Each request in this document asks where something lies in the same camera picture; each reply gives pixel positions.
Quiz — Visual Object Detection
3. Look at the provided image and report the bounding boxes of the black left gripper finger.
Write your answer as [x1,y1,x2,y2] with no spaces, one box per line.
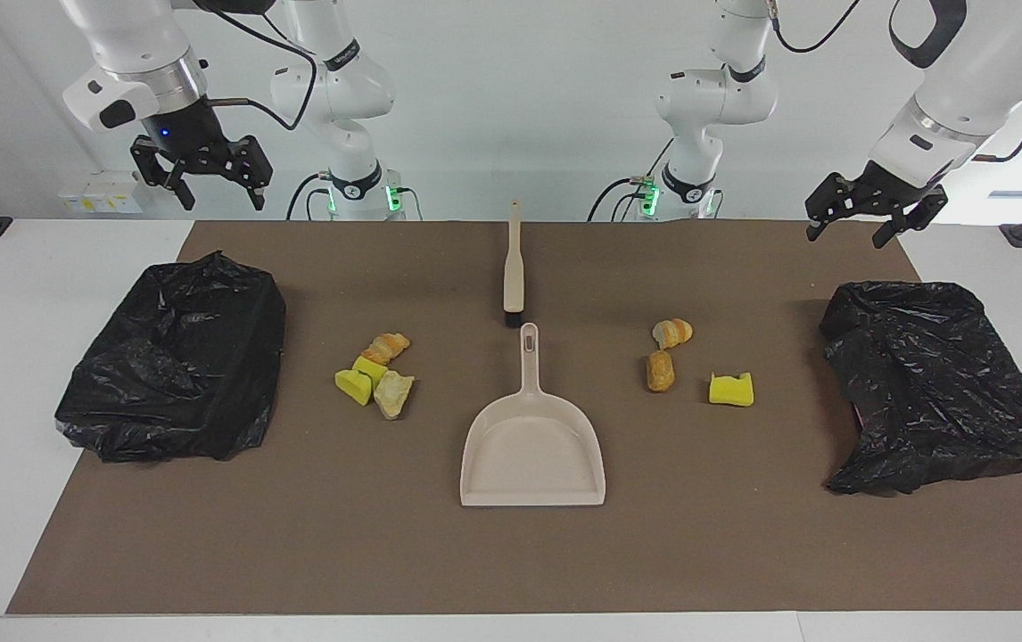
[872,192,949,249]
[805,174,855,242]

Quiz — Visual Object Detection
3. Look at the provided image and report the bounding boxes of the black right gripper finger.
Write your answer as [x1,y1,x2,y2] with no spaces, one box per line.
[224,134,275,212]
[130,136,196,211]

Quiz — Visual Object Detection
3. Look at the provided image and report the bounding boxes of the ridged tan bread slice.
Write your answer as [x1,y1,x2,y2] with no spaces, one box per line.
[652,318,694,350]

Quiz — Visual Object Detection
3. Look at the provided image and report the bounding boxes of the notched yellow sponge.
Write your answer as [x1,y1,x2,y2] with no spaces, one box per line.
[709,372,755,407]

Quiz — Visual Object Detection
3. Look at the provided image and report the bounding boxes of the orange striped croissant piece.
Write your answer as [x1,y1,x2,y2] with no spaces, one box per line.
[362,333,411,366]

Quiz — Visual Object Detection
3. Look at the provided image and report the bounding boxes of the yellow sponge wedge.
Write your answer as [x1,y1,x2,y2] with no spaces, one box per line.
[334,368,374,407]

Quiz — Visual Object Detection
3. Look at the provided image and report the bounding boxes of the pale bread chunk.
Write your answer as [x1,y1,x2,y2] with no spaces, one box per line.
[374,370,416,421]

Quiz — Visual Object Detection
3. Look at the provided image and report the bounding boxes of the beige hand brush black bristles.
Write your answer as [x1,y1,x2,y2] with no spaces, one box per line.
[502,200,526,327]

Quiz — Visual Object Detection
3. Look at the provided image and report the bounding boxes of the beige plastic dustpan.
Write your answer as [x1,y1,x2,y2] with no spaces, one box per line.
[460,323,606,508]

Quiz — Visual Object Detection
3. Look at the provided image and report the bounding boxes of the black trash bag bin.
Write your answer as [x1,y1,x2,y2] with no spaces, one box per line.
[819,281,1022,496]
[54,251,287,463]

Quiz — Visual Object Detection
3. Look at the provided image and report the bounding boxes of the brown table mat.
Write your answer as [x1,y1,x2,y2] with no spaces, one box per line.
[5,220,1022,616]

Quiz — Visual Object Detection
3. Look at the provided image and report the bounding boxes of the black right base cable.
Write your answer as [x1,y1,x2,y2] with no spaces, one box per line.
[286,172,334,221]

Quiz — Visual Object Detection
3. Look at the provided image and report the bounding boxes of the black base cable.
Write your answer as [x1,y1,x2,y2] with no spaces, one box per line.
[587,177,655,222]
[286,172,334,221]

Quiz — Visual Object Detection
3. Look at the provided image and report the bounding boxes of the white wall socket box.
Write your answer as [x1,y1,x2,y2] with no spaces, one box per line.
[59,171,144,215]

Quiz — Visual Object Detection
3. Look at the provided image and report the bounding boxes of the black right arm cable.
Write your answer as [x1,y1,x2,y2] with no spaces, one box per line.
[193,0,320,132]

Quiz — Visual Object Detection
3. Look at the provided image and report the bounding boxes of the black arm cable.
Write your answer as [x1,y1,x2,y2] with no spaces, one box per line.
[768,0,1022,164]
[193,0,320,132]

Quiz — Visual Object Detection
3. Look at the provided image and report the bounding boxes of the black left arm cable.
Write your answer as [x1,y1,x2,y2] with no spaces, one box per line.
[768,0,1022,164]

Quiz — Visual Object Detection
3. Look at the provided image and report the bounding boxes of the black left base cable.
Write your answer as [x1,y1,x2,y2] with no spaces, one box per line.
[587,177,655,222]

